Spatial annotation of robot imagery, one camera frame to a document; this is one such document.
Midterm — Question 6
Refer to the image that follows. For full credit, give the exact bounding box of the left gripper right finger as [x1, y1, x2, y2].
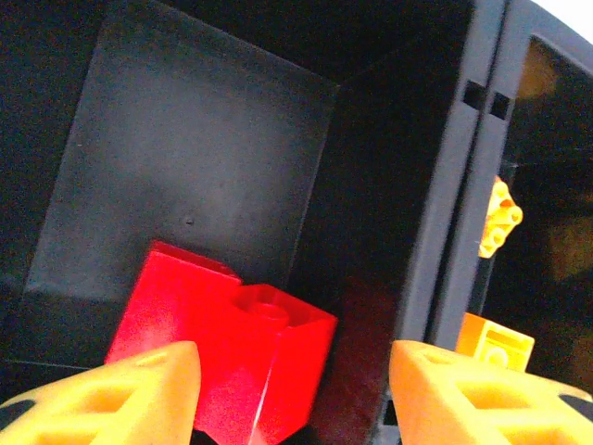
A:
[388, 339, 593, 445]

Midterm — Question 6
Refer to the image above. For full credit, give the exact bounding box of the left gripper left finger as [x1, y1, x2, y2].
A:
[0, 340, 204, 445]

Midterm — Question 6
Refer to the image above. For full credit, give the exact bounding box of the red lego brick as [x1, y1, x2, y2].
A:
[104, 239, 243, 372]
[194, 282, 339, 445]

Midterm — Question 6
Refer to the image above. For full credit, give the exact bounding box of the yellow lego brick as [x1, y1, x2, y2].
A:
[478, 175, 524, 260]
[456, 312, 536, 374]

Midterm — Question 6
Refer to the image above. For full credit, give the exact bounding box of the black plastic bin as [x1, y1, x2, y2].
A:
[0, 0, 506, 445]
[425, 0, 593, 404]

